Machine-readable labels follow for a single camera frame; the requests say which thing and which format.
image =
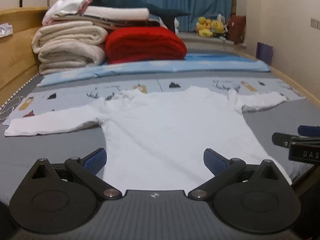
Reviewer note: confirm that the red folded blanket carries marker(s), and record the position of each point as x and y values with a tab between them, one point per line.
145	45

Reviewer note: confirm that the white long-sleeved shirt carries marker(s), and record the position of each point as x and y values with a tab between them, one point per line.
162	130

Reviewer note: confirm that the cream folded blanket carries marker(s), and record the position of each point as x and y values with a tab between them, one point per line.
70	45

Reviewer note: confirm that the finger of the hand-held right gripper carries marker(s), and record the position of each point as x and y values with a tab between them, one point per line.
308	130
285	140

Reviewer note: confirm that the grey printed sheet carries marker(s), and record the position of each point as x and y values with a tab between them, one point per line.
75	100

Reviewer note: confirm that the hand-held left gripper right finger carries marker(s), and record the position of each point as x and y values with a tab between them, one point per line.
215	161

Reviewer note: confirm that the light blue sheet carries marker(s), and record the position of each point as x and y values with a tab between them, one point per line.
155	67

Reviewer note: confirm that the pile of folded clothes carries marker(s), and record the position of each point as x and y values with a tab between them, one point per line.
120	1

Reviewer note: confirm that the white cloth with pink trim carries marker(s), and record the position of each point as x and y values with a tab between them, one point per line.
65	7

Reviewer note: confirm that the brown striped folded blanket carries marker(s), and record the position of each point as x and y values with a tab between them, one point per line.
125	24

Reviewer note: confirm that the clear plastic bag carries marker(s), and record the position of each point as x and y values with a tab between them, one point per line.
5	29

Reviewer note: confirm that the purple box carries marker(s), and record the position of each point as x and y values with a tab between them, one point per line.
264	53

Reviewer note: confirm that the wooden headboard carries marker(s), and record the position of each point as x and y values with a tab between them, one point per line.
15	57

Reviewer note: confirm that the wall switch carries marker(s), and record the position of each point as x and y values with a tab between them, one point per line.
315	23

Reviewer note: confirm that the yellow plush toy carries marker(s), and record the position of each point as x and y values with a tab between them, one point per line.
217	26
203	27

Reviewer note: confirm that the brown plush toy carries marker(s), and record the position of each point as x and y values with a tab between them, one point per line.
237	28

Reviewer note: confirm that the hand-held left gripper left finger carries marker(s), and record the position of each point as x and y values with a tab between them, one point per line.
95	159

